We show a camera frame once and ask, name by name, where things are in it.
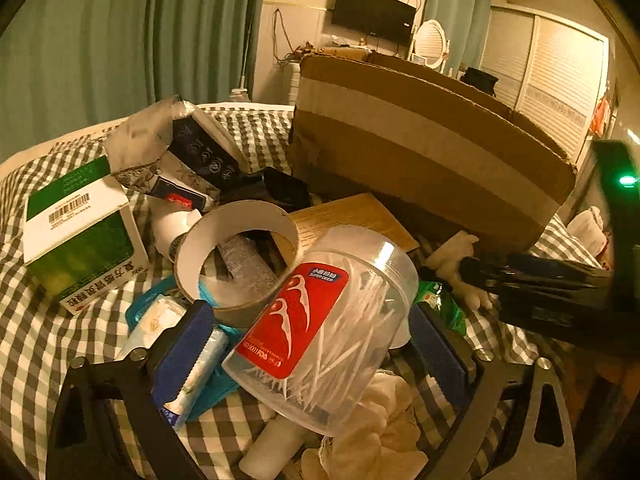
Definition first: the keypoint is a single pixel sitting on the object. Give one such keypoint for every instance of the cluttered desk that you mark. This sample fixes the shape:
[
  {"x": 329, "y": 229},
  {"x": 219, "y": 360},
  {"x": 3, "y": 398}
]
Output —
[{"x": 330, "y": 51}]

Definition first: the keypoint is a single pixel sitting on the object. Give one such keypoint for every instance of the large cardboard box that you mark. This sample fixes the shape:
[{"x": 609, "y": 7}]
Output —
[{"x": 425, "y": 150}]

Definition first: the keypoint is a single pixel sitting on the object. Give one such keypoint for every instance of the black bag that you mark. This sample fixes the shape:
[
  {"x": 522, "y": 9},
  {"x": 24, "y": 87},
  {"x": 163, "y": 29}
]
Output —
[{"x": 477, "y": 80}]

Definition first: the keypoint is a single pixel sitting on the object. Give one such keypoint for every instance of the white drawer cabinet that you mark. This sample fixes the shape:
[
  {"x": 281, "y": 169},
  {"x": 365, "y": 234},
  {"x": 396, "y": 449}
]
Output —
[{"x": 291, "y": 82}]

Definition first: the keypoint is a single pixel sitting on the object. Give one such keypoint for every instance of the clear water bottle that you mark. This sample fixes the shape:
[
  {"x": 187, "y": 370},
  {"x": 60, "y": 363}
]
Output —
[{"x": 239, "y": 95}]

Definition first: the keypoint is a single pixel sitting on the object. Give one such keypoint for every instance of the narrow green curtain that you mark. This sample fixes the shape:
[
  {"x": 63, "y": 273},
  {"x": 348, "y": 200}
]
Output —
[{"x": 465, "y": 10}]

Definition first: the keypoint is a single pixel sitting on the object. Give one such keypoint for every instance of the white blue tube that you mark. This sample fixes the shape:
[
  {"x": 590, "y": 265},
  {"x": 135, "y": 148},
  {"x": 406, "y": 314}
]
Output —
[{"x": 210, "y": 355}]

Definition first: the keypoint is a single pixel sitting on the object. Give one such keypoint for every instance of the clear cotton swab jar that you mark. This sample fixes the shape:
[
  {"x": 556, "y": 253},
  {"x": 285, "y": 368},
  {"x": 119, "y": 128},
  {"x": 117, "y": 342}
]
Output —
[{"x": 350, "y": 320}]

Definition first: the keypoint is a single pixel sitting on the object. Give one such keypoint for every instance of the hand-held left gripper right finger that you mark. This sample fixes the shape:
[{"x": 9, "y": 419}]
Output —
[{"x": 440, "y": 355}]

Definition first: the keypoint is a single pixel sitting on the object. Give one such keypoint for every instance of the wide green curtain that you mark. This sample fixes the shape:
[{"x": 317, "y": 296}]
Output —
[{"x": 125, "y": 35}]

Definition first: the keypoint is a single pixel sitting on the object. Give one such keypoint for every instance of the white figurine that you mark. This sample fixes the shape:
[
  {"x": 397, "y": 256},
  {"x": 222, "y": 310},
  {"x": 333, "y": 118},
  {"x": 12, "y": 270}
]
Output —
[{"x": 455, "y": 250}]

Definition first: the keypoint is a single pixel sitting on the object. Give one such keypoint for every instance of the white navy tissue pack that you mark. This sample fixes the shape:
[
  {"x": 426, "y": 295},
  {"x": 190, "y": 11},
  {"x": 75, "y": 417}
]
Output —
[{"x": 205, "y": 155}]

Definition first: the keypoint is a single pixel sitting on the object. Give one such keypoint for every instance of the grey crumpled plastic bag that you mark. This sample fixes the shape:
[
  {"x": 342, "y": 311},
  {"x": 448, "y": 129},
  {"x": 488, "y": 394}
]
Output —
[{"x": 140, "y": 135}]

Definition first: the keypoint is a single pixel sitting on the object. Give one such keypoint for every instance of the orange hanging cloth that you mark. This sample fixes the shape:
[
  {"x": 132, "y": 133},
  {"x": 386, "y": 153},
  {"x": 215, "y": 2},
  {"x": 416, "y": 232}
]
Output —
[{"x": 601, "y": 115}]

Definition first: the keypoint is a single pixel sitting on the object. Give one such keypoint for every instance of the white folded cloth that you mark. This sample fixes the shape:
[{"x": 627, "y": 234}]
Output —
[{"x": 590, "y": 230}]

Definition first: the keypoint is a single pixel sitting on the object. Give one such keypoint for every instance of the flat wooden box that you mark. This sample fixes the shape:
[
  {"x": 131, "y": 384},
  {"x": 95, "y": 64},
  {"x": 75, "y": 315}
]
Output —
[{"x": 350, "y": 215}]

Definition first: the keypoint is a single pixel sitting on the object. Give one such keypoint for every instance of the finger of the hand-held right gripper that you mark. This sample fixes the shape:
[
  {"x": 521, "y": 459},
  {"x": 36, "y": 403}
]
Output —
[{"x": 530, "y": 280}]

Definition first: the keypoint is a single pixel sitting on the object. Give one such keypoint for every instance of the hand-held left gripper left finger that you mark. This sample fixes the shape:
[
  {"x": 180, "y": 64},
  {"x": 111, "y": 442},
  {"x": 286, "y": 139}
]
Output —
[{"x": 182, "y": 360}]

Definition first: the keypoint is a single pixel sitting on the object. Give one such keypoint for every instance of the cardboard tape roll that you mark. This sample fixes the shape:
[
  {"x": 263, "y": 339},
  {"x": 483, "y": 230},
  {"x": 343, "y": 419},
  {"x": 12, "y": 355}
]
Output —
[{"x": 192, "y": 255}]

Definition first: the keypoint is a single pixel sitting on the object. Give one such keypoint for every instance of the green white medicine box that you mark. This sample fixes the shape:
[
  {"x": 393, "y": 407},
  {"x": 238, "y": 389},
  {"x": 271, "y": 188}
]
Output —
[{"x": 80, "y": 240}]

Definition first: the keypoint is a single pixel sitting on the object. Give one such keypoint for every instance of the wall television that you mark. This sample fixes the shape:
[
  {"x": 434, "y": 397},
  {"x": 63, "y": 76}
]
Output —
[{"x": 372, "y": 12}]

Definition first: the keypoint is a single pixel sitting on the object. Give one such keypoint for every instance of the cream cylinder container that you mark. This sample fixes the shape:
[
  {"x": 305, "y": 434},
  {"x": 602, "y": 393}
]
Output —
[{"x": 270, "y": 450}]

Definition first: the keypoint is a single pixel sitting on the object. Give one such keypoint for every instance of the teal blister pack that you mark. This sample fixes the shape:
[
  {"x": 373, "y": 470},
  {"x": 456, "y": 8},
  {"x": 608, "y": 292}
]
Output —
[{"x": 215, "y": 395}]

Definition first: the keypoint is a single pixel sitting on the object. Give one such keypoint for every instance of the checked blanket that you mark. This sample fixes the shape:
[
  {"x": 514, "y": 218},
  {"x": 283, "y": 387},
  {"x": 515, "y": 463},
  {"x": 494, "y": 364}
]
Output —
[{"x": 30, "y": 335}]

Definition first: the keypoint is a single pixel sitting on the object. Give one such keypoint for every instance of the white louvered wardrobe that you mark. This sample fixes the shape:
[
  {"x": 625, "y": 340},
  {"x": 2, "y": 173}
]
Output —
[{"x": 555, "y": 70}]

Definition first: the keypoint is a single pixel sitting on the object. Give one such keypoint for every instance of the white paper packet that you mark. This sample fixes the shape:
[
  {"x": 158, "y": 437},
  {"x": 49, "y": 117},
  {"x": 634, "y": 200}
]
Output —
[{"x": 150, "y": 317}]

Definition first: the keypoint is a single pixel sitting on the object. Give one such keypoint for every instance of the white oval mirror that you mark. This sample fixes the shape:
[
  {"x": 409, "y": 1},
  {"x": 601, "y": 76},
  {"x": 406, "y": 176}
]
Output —
[{"x": 430, "y": 40}]

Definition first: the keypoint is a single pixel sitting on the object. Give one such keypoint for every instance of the green plastic packet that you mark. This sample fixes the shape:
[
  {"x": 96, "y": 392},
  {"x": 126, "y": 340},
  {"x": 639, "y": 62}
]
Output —
[{"x": 445, "y": 310}]

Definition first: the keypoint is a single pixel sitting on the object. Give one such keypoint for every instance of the cream crumpled cloth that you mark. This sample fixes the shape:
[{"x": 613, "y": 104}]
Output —
[{"x": 380, "y": 435}]

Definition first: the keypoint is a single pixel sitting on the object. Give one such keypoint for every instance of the white plastic bottle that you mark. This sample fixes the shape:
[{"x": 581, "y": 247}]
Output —
[{"x": 170, "y": 230}]

